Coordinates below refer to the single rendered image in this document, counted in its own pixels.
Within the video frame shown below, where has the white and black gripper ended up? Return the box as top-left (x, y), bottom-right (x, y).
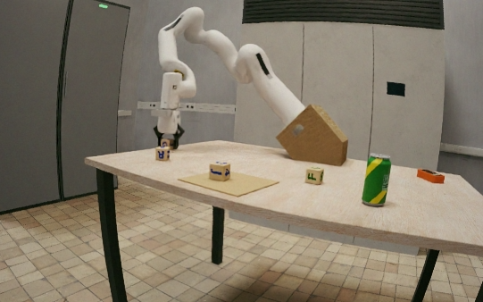
top-left (154, 110), bottom-right (185, 149)

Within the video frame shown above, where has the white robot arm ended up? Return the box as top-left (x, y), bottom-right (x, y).
top-left (151, 7), bottom-right (306, 129)

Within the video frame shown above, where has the tan flat mat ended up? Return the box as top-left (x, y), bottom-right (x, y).
top-left (178, 172), bottom-right (279, 197)

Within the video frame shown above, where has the green and yellow striped drink can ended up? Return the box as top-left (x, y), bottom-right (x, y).
top-left (362, 154), bottom-right (391, 206)

